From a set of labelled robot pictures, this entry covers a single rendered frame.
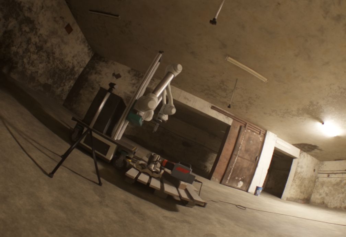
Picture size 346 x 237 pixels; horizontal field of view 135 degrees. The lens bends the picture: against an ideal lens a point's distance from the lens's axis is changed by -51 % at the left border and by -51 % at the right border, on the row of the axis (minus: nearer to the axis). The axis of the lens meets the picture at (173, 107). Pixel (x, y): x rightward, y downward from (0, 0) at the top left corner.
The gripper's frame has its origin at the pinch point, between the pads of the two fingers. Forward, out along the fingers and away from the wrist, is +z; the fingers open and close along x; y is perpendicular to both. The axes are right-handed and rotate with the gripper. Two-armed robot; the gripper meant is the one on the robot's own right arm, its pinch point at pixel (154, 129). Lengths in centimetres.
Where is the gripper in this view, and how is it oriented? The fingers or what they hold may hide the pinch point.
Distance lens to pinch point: 195.1
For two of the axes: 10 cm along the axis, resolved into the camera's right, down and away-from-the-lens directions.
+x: 1.9, -2.1, -9.6
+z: -4.0, 8.7, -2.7
